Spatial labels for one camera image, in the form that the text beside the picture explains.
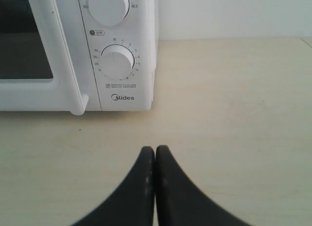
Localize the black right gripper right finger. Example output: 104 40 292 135
155 145 248 226

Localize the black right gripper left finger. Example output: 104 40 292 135
74 147 155 226

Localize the white microwave door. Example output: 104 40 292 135
0 0 101 115

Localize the white lower microwave knob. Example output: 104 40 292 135
99 44 135 80

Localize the white microwave knob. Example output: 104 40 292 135
88 0 130 26
99 44 135 80

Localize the white microwave oven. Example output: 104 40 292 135
79 0 158 111

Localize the white upper microwave knob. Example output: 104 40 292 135
88 0 130 26

